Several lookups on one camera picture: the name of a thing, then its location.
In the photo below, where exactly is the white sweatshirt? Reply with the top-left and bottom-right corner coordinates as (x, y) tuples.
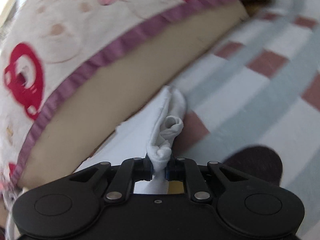
(77, 86), (186, 194)

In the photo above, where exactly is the beige headboard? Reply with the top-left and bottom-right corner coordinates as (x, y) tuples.
(11, 1), (247, 188)

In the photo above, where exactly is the white red quilted cover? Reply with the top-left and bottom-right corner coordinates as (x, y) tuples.
(1, 0), (241, 239)

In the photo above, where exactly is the checkered pink grey blanket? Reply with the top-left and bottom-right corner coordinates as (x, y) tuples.
(72, 0), (320, 240)

